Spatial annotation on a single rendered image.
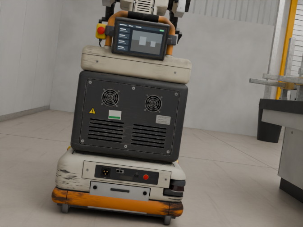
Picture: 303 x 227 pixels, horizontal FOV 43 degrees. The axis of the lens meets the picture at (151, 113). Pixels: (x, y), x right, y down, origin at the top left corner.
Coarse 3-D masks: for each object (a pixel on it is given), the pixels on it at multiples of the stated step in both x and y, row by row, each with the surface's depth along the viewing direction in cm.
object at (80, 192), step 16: (64, 160) 178; (80, 160) 179; (96, 160) 181; (112, 160) 183; (128, 160) 187; (64, 176) 178; (80, 176) 178; (176, 176) 182; (64, 192) 178; (80, 192) 179; (96, 192) 179; (112, 192) 180; (128, 192) 180; (144, 192) 180; (160, 192) 181; (176, 192) 182; (96, 208) 180; (112, 208) 180; (128, 208) 180; (144, 208) 181; (160, 208) 181; (176, 208) 182
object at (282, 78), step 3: (279, 75) 215; (279, 78) 214; (282, 78) 214; (285, 78) 214; (288, 78) 214; (291, 78) 214; (294, 78) 214; (297, 78) 214; (300, 78) 214; (282, 81) 215; (285, 81) 214; (288, 81) 214; (291, 81) 214; (294, 81) 214; (297, 81) 214; (300, 81) 214
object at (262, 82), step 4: (252, 80) 263; (256, 80) 264; (260, 80) 264; (264, 80) 264; (264, 84) 264; (268, 84) 264; (272, 84) 264; (276, 84) 265; (280, 84) 265; (284, 84) 265; (296, 88) 266
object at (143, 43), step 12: (120, 24) 176; (132, 24) 176; (144, 24) 176; (156, 24) 176; (168, 24) 178; (120, 36) 179; (132, 36) 179; (144, 36) 179; (156, 36) 179; (168, 36) 185; (120, 48) 182; (132, 48) 182; (144, 48) 182; (156, 48) 182
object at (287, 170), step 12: (288, 132) 302; (300, 132) 281; (288, 144) 299; (300, 144) 279; (288, 156) 296; (300, 156) 276; (288, 168) 293; (300, 168) 274; (288, 180) 291; (300, 180) 272; (288, 192) 293; (300, 192) 274
